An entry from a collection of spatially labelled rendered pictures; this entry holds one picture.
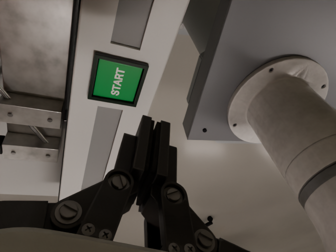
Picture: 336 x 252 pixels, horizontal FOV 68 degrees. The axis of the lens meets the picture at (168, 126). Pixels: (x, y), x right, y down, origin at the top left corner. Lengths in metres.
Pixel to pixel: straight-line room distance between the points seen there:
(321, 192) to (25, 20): 0.40
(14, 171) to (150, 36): 0.48
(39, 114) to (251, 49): 0.33
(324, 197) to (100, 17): 0.31
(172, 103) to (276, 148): 1.19
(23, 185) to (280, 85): 0.59
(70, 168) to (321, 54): 0.44
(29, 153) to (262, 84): 0.40
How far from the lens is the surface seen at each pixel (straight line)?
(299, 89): 0.45
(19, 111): 0.40
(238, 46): 0.41
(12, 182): 0.69
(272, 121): 0.42
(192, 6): 0.81
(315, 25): 0.47
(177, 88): 1.49
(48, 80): 0.39
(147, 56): 0.27
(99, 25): 0.26
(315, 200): 0.36
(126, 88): 0.28
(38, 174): 0.65
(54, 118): 0.40
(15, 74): 0.40
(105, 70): 0.27
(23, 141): 0.45
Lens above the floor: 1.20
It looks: 46 degrees down
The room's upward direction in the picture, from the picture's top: 167 degrees clockwise
